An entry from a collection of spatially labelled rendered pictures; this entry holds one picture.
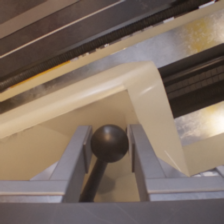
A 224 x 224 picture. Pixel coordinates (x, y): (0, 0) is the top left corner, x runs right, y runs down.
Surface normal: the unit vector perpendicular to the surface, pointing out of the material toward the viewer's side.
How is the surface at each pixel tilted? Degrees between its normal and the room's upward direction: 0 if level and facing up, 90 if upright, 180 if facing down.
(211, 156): 90
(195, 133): 90
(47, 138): 90
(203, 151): 90
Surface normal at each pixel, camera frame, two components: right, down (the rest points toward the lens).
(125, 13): 0.00, 0.29
